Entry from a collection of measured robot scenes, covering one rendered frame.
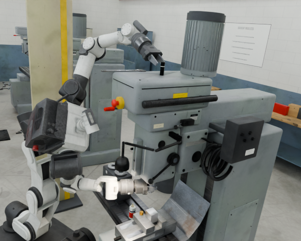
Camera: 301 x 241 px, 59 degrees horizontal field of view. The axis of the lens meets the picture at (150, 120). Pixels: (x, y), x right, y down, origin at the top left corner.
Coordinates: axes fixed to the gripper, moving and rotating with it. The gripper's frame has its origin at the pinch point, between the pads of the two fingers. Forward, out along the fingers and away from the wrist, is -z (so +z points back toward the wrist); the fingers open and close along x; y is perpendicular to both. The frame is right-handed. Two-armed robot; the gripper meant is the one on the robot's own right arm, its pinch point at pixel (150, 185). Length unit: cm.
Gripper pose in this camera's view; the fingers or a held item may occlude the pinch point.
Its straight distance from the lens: 162.9
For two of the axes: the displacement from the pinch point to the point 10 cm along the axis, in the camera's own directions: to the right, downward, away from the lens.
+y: -1.0, 9.4, 3.2
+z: -9.7, -0.2, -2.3
